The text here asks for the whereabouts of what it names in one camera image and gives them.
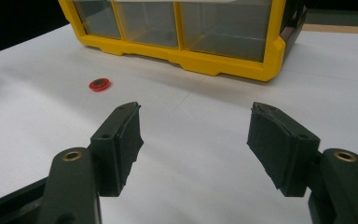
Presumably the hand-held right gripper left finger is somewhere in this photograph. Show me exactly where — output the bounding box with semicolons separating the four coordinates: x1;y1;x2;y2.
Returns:
36;101;145;224

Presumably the yellow drawer cabinet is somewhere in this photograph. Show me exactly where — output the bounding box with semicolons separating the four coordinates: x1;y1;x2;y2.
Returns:
58;0;309;82

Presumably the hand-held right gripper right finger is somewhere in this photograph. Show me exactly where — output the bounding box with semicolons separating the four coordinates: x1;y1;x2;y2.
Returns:
246;101;358;224

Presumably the wooden board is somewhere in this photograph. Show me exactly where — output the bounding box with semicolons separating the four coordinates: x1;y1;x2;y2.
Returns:
302;23;358;35

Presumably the red ring washer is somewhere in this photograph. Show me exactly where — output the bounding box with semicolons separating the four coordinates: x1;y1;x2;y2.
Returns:
89;77;111;92

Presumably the clear plastic drawer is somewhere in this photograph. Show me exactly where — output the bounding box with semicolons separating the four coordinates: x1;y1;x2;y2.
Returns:
180;0;273;63
115;0;180;49
73;0;122;40

